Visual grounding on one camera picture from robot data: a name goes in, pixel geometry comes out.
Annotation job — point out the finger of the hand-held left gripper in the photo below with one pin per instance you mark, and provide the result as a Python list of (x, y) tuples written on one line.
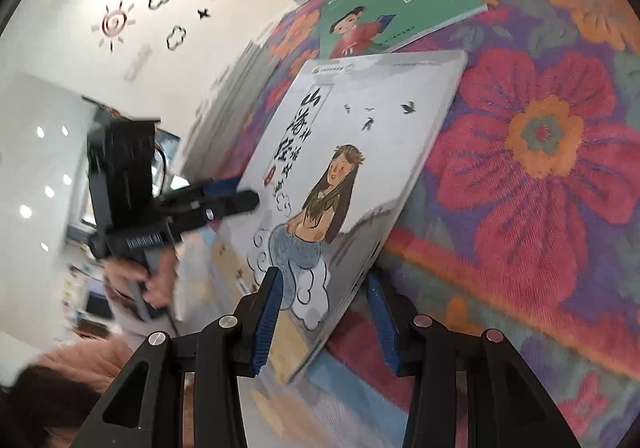
[(225, 208), (220, 187)]

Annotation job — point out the person's dark hair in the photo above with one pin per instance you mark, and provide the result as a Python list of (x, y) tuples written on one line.
[(45, 408)]

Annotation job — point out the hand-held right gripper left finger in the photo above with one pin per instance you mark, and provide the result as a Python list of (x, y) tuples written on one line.
[(270, 318)]

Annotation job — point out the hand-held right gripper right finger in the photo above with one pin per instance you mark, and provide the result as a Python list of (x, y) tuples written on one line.
[(382, 323)]

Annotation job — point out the red sun wall decal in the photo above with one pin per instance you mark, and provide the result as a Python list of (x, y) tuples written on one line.
[(112, 25)]

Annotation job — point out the teal green book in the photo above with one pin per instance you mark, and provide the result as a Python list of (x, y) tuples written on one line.
[(400, 2)]

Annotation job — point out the white wall switch panel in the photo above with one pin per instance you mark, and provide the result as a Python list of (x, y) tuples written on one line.
[(138, 62)]

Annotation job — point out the floral blanket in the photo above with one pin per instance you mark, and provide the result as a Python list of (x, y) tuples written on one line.
[(525, 137)]

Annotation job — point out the person's left forearm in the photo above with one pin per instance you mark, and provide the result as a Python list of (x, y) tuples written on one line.
[(135, 328)]

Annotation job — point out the person's left hand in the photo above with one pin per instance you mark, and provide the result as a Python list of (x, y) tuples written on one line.
[(160, 285)]

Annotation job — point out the white ink-painting book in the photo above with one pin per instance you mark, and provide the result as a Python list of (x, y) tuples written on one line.
[(360, 127)]

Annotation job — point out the pink fuzzy garment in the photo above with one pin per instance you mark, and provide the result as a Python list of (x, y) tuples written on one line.
[(85, 363)]

